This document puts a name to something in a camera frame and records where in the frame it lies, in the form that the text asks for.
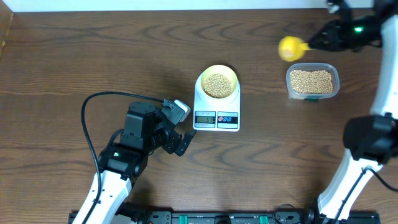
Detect yellow measuring scoop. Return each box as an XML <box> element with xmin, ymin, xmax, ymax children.
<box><xmin>278</xmin><ymin>36</ymin><xmax>310</xmax><ymax>62</ymax></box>

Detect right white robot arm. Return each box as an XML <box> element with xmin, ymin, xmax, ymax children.
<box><xmin>305</xmin><ymin>1</ymin><xmax>397</xmax><ymax>223</ymax></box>

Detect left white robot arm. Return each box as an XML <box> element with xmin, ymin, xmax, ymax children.
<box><xmin>74</xmin><ymin>99</ymin><xmax>196</xmax><ymax>223</ymax></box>

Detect white digital kitchen scale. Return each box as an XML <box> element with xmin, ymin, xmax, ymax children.
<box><xmin>193</xmin><ymin>72</ymin><xmax>241</xmax><ymax>132</ymax></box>

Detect soybeans in bowl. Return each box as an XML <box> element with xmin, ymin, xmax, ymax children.
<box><xmin>203</xmin><ymin>73</ymin><xmax>233</xmax><ymax>98</ymax></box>

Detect yellow plastic bowl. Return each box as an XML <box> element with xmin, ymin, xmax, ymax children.
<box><xmin>199</xmin><ymin>65</ymin><xmax>238</xmax><ymax>99</ymax></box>

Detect clear container of soybeans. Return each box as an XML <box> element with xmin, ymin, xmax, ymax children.
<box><xmin>286</xmin><ymin>63</ymin><xmax>340</xmax><ymax>100</ymax></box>

